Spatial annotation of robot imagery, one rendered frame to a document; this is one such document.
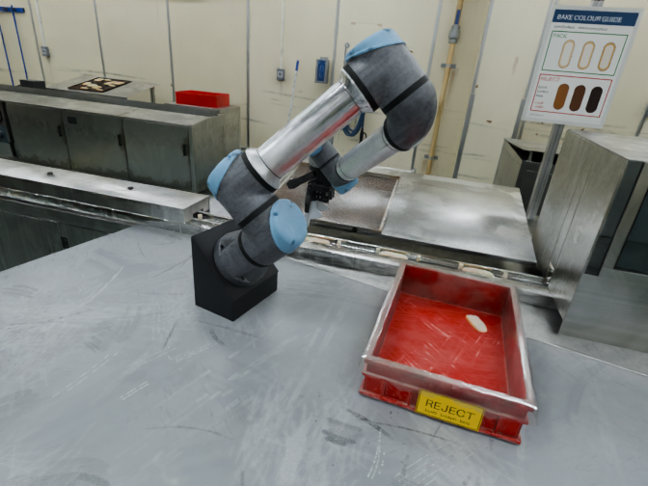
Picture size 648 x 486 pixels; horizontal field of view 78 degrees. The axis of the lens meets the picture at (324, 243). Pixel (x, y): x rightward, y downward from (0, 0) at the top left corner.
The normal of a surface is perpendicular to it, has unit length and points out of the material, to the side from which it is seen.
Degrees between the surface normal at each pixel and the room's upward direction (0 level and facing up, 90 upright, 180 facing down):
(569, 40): 90
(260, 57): 90
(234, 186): 77
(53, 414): 0
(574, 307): 90
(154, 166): 90
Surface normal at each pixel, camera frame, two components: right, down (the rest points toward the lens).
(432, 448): 0.07, -0.91
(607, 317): -0.28, 0.37
